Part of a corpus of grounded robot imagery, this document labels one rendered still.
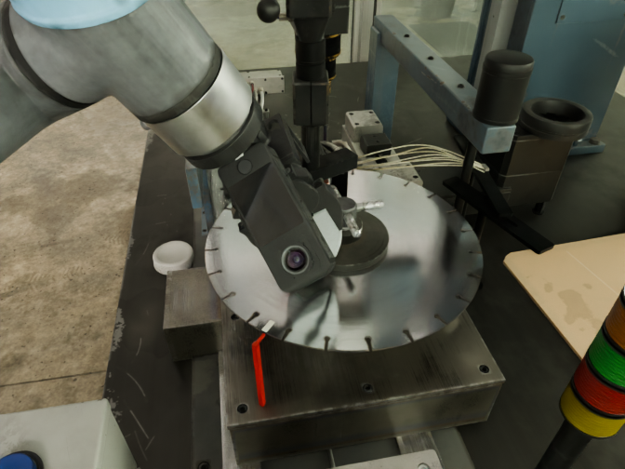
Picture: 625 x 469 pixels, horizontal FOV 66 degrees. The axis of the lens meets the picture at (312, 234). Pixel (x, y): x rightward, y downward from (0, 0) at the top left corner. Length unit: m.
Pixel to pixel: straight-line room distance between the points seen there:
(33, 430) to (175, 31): 0.39
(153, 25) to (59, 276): 1.88
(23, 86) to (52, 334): 1.62
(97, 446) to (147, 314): 0.33
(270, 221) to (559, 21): 0.89
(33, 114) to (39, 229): 2.09
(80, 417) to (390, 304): 0.32
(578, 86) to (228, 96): 1.00
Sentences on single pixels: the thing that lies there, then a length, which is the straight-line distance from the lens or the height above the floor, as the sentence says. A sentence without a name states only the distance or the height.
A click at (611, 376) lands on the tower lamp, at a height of 1.04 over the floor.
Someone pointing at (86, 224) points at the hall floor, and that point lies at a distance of 2.38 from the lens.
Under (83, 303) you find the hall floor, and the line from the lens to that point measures 1.99.
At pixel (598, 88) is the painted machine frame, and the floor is 0.90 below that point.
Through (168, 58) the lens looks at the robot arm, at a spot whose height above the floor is 1.23.
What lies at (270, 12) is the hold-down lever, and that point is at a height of 1.21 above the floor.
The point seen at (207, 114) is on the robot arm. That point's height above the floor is 1.18.
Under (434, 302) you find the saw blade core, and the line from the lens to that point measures 0.53.
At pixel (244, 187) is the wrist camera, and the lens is 0.38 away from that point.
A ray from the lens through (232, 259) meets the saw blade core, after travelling 0.57.
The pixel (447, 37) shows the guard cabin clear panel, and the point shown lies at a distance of 1.88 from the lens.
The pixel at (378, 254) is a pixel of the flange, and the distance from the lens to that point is 0.56.
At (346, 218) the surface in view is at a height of 1.00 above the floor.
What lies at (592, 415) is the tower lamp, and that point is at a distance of 0.44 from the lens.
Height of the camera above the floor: 1.33
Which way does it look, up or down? 39 degrees down
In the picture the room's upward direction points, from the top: straight up
